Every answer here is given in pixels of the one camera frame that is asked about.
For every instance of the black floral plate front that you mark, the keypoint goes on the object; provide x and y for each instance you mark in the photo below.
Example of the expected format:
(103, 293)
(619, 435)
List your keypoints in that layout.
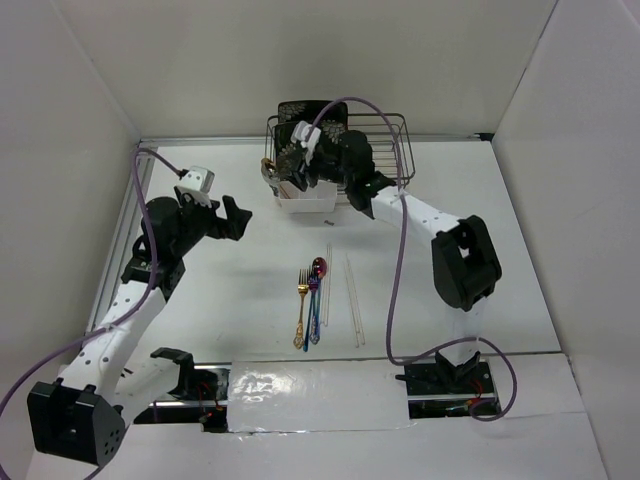
(285, 148)

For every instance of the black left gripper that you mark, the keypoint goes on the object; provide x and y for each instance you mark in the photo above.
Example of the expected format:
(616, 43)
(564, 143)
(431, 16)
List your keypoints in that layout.
(236, 217)

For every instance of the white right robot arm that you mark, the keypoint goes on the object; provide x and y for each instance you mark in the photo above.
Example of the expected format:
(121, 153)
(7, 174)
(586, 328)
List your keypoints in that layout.
(465, 264)

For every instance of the white plastic utensil caddy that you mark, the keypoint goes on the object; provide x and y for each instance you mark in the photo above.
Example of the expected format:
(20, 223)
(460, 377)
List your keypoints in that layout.
(320, 199)

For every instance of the wire dish rack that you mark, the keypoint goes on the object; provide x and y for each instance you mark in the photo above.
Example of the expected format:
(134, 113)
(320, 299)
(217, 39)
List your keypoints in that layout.
(392, 157)

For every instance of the black floral plate rear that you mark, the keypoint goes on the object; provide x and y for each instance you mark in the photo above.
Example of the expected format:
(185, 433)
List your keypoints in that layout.
(307, 110)

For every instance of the black floral plate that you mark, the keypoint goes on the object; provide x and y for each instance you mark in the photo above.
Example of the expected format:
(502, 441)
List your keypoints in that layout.
(285, 148)
(307, 110)

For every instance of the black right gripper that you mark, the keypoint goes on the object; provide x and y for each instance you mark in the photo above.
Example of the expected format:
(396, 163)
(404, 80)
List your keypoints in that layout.
(316, 150)

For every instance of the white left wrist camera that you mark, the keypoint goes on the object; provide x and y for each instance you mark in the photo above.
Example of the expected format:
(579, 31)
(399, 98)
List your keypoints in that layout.
(194, 187)

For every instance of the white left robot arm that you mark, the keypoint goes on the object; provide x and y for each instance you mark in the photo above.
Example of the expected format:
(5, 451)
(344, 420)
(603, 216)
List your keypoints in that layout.
(84, 414)

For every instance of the iridescent blue fork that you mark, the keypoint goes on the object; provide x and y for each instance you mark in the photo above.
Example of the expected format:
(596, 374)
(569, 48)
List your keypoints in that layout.
(306, 345)

